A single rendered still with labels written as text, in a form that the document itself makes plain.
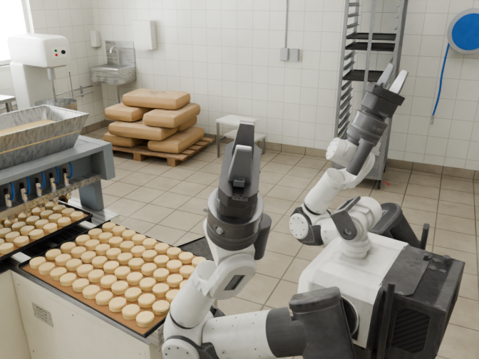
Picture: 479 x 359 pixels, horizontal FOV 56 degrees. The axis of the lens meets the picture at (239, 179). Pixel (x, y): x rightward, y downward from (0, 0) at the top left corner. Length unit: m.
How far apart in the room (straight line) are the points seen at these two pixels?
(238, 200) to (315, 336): 0.33
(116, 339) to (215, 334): 0.61
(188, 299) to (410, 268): 0.46
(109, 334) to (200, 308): 0.66
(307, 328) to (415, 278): 0.27
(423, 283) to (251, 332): 0.35
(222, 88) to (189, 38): 0.72
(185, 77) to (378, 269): 5.04
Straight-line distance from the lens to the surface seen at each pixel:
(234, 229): 0.68
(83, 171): 2.02
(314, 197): 1.33
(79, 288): 1.51
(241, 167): 0.60
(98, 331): 1.55
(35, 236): 1.87
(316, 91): 5.17
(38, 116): 2.11
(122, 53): 6.31
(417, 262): 1.04
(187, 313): 0.89
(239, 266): 0.74
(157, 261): 1.57
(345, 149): 1.23
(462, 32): 4.76
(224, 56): 5.52
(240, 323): 0.91
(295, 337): 0.85
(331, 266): 0.97
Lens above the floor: 1.76
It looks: 22 degrees down
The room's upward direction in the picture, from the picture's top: straight up
